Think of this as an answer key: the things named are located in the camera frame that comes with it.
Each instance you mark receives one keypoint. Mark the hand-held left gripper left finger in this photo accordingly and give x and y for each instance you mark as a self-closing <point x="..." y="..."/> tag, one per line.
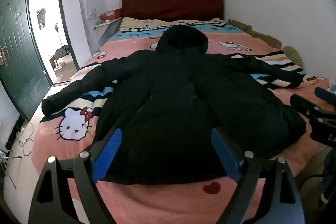
<point x="109" y="153"/>

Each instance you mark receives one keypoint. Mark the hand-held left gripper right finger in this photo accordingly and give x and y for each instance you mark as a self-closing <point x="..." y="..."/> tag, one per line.
<point x="225" y="153"/>

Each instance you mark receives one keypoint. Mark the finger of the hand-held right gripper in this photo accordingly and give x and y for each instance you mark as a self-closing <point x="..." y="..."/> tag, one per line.
<point x="304" y="106"/>
<point x="325" y="95"/>

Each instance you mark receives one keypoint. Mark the black hooded puffer jacket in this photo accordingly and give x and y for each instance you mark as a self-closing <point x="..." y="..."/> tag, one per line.
<point x="170" y="98"/>

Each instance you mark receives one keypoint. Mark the dark clothes pile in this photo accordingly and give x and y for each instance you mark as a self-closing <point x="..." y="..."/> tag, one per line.
<point x="61" y="52"/>

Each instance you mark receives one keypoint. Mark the olive round cushion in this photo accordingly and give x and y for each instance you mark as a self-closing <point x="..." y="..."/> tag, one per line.
<point x="293" y="56"/>

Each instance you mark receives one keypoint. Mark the pink cartoon cat printed blanket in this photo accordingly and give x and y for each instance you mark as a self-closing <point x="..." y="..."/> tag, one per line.
<point x="52" y="142"/>

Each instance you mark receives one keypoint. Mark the dark green door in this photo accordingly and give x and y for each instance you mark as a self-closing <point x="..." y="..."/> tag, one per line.
<point x="21" y="50"/>

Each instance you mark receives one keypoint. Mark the orange box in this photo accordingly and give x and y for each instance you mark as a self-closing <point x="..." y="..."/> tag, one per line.
<point x="110" y="15"/>

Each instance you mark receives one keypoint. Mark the dark red bed headboard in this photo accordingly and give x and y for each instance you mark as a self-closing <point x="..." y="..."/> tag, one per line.
<point x="173" y="3"/>

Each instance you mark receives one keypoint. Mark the white wall shelf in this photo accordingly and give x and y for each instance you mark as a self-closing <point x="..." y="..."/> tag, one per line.
<point x="105" y="24"/>

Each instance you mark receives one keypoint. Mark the white wall socket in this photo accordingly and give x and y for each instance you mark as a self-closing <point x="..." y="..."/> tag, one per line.
<point x="92" y="13"/>

